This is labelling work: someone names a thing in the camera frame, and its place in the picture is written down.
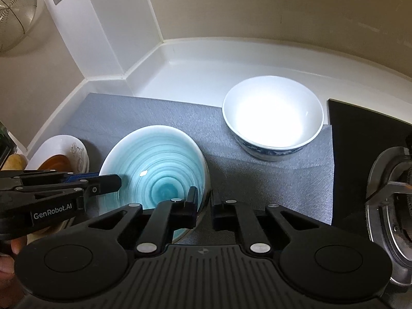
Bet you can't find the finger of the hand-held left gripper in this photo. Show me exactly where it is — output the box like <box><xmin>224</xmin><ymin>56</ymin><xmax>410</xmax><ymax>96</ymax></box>
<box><xmin>14</xmin><ymin>174</ymin><xmax>122</xmax><ymax>200</ymax></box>
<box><xmin>0</xmin><ymin>169</ymin><xmax>101</xmax><ymax>187</ymax></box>

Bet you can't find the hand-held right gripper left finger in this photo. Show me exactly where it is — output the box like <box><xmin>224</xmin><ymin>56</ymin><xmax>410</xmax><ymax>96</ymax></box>
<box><xmin>87</xmin><ymin>186</ymin><xmax>198</xmax><ymax>253</ymax></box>

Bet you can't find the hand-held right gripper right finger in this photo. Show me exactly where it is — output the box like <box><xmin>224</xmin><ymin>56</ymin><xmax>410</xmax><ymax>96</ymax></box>
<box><xmin>211</xmin><ymin>191</ymin><xmax>322</xmax><ymax>255</ymax></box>

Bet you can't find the brown round plate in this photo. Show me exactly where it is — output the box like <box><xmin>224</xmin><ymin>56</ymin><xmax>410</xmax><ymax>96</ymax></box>
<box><xmin>39</xmin><ymin>154</ymin><xmax>70</xmax><ymax>172</ymax></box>

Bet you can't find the white floral square plate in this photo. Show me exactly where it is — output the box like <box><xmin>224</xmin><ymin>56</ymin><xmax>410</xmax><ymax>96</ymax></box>
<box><xmin>25</xmin><ymin>134</ymin><xmax>90</xmax><ymax>232</ymax></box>

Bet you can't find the teal swirl bowl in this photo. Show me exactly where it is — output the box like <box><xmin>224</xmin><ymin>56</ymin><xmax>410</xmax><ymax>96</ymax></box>
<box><xmin>98</xmin><ymin>125</ymin><xmax>211</xmax><ymax>245</ymax></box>

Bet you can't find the white bowl with blue pattern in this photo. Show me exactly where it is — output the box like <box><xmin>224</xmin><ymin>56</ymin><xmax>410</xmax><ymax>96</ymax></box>
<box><xmin>222</xmin><ymin>76</ymin><xmax>324</xmax><ymax>161</ymax></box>

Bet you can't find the person's left hand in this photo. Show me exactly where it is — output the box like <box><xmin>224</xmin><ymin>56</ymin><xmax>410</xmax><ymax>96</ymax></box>
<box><xmin>0</xmin><ymin>236</ymin><xmax>28</xmax><ymax>293</ymax></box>

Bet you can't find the wooden cutting board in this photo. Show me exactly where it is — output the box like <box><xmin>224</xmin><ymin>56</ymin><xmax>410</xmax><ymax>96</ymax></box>
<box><xmin>2</xmin><ymin>154</ymin><xmax>29</xmax><ymax>172</ymax></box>

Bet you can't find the grey counter mat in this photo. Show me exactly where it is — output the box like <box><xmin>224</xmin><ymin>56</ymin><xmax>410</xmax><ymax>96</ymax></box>
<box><xmin>64</xmin><ymin>93</ymin><xmax>335</xmax><ymax>248</ymax></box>

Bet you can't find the dark green object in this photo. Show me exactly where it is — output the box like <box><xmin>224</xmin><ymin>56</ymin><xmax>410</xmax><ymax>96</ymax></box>
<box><xmin>0</xmin><ymin>121</ymin><xmax>16</xmax><ymax>165</ymax></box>

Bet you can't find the black glass gas stove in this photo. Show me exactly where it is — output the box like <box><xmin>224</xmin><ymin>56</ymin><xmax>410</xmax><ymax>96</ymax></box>
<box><xmin>327</xmin><ymin>98</ymin><xmax>412</xmax><ymax>309</ymax></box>

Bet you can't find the metal stove burner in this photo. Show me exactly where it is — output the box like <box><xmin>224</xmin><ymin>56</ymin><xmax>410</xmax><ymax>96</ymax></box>
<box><xmin>365</xmin><ymin>146</ymin><xmax>412</xmax><ymax>293</ymax></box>

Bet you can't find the metal wire strainer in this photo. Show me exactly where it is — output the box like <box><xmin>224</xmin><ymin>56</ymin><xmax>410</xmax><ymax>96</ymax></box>
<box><xmin>0</xmin><ymin>0</ymin><xmax>37</xmax><ymax>52</ymax></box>

